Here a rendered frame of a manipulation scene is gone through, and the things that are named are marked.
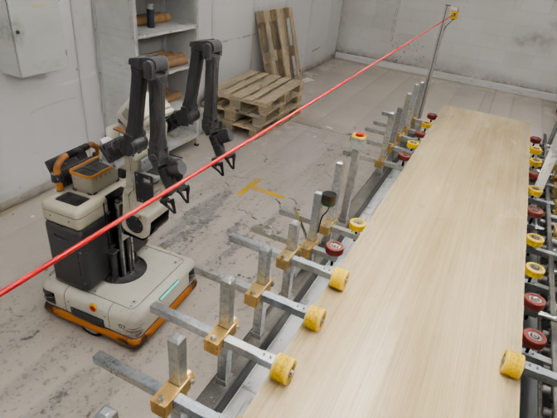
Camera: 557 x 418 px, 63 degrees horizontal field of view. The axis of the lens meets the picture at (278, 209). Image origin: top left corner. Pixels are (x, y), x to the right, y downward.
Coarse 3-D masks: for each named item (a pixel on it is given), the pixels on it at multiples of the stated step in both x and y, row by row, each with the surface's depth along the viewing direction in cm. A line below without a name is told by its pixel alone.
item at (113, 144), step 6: (120, 138) 198; (102, 144) 197; (108, 144) 199; (114, 144) 197; (102, 150) 197; (108, 150) 199; (114, 150) 198; (108, 156) 198; (114, 156) 200; (120, 156) 200; (108, 162) 199
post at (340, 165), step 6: (342, 162) 215; (336, 168) 217; (342, 168) 216; (336, 174) 218; (342, 174) 220; (336, 180) 220; (336, 186) 221; (336, 192) 223; (336, 204) 226; (330, 210) 228; (336, 210) 230; (330, 216) 230; (330, 234) 235; (324, 240) 238; (330, 240) 238
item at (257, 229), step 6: (252, 228) 218; (258, 228) 217; (264, 234) 216; (282, 234) 215; (276, 240) 215; (282, 240) 213; (318, 246) 209; (312, 252) 208; (318, 252) 207; (324, 252) 205; (330, 258) 205; (336, 258) 203
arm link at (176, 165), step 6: (150, 156) 191; (168, 156) 197; (156, 162) 191; (162, 162) 194; (168, 162) 191; (174, 162) 190; (180, 162) 191; (168, 168) 192; (174, 168) 190; (180, 168) 191; (174, 174) 192; (180, 174) 191
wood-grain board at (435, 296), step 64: (448, 128) 355; (512, 128) 369; (448, 192) 259; (512, 192) 266; (384, 256) 200; (448, 256) 204; (512, 256) 209; (384, 320) 166; (448, 320) 169; (512, 320) 172; (320, 384) 139; (384, 384) 141; (448, 384) 144; (512, 384) 146
